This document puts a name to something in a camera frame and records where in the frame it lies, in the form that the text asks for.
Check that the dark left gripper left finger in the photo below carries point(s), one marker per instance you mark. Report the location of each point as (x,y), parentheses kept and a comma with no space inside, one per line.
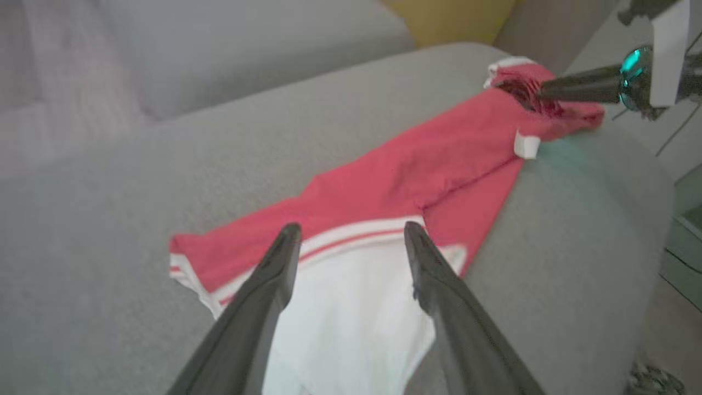
(247,323)

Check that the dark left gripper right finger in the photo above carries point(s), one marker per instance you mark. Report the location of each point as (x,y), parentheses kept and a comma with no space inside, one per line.
(460,329)

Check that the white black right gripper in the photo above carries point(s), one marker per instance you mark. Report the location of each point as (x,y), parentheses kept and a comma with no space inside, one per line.
(666,60)

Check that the red basketball shorts white stripe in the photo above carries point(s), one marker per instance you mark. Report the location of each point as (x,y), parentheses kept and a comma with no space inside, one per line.
(521,70)

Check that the red basketball jersey white sleeves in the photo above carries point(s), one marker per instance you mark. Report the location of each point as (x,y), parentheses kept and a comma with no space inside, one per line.
(395,181)

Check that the yellow cushion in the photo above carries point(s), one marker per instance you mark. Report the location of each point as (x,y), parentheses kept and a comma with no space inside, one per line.
(449,19)

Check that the grey fabric sofa seat cushion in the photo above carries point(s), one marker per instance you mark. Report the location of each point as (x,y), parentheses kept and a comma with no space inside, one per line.
(137,192)

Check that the grey fabric sofa back cushion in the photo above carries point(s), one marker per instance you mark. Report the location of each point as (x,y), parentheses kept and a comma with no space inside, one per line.
(247,49)

